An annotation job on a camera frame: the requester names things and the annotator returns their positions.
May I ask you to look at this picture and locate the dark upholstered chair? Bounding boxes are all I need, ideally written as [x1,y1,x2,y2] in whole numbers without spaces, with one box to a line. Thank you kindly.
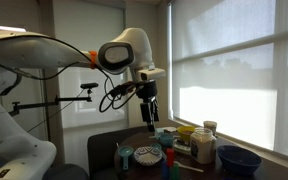
[87,126,148,180]

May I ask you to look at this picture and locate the dark blue bowl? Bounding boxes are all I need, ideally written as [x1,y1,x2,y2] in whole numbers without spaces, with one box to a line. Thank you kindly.
[216,145,263,177]

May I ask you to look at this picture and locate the black camera on stand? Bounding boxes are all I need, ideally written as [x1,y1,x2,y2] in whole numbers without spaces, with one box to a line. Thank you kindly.
[80,82,99,90]

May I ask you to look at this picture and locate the blue block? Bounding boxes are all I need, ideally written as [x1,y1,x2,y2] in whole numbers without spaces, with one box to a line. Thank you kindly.
[161,163,171,180]

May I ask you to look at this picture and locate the grey round seat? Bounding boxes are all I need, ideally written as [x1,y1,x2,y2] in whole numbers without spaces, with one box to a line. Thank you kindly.
[45,163,89,180]

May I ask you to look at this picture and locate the large teal measuring cup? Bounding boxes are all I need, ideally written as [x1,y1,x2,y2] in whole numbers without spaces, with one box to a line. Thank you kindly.
[117,145,135,171]

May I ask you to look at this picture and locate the white roller blind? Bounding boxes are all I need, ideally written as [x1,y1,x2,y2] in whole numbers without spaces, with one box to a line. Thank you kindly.
[53,0,127,129]
[170,0,288,159]

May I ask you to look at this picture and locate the green block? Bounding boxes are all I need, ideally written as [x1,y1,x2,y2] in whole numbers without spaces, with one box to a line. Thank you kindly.
[170,163,180,180]

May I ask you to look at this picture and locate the small white box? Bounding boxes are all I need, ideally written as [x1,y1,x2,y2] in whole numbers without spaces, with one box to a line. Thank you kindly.
[172,138,192,156]

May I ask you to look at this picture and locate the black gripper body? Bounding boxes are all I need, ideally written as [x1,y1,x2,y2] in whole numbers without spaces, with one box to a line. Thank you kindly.
[136,80,159,105]

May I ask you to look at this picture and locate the blue patterned white plate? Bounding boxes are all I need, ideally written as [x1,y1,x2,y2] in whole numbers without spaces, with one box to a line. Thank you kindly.
[132,145,163,167]

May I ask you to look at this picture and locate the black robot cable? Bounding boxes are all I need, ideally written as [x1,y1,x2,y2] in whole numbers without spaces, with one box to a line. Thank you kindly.
[98,66,143,114]

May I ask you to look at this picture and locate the yellow bowl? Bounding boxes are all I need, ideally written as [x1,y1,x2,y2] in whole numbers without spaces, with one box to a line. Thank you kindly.
[176,125,197,143]

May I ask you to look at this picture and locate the clear jar white contents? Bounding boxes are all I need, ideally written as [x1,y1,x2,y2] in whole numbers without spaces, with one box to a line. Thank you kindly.
[189,127,218,165]

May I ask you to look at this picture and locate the small teal measuring cup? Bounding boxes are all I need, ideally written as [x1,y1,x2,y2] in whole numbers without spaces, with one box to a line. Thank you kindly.
[149,143,168,162]

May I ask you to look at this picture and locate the fluorescent ceiling light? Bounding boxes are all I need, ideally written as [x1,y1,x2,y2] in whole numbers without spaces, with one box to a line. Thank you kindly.
[0,23,27,33]

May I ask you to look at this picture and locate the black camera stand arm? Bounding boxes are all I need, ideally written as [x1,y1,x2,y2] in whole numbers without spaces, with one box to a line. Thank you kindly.
[8,88,93,117]

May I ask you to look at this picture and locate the white plastic spoon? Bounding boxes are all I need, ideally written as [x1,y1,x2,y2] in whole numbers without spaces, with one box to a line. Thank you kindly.
[174,161,205,174]

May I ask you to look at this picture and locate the white paper sheet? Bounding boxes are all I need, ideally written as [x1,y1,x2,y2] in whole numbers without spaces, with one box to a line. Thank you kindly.
[162,126,178,133]

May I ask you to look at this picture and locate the medium teal measuring cup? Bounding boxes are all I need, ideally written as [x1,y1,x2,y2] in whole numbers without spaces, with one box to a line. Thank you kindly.
[148,132,177,148]

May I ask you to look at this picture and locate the light blue cup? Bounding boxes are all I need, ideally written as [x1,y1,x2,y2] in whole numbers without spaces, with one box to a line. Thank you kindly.
[154,127,167,137]

